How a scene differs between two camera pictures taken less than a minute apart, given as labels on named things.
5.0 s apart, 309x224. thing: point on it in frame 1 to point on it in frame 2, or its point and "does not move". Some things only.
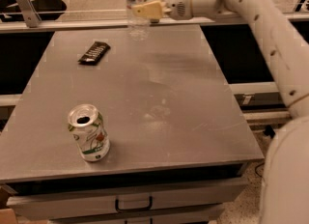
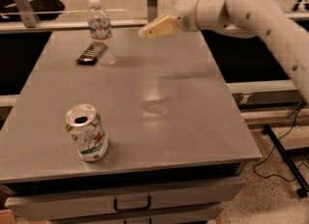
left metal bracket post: (24, 4) does not move
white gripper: (179, 1) to (185, 12)
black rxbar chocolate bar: (94, 54) does not move
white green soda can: (88, 126) does not move
